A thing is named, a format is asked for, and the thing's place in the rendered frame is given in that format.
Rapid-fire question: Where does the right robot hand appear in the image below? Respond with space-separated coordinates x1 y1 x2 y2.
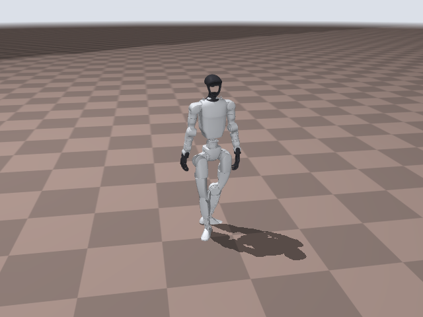
180 152 189 171

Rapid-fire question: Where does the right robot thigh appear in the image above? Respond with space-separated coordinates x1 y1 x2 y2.
192 152 211 201

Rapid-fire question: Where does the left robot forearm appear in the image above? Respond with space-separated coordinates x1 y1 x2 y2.
230 130 241 152

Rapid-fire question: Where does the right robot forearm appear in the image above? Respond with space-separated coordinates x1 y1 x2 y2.
182 128 193 155

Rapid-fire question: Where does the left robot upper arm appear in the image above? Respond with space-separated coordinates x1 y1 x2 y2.
225 99 238 132

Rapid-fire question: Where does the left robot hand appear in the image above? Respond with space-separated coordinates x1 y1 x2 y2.
231 147 241 170

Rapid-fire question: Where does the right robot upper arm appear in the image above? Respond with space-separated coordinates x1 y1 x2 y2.
188 102 202 137

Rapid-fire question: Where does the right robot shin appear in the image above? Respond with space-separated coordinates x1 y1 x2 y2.
200 197 210 229

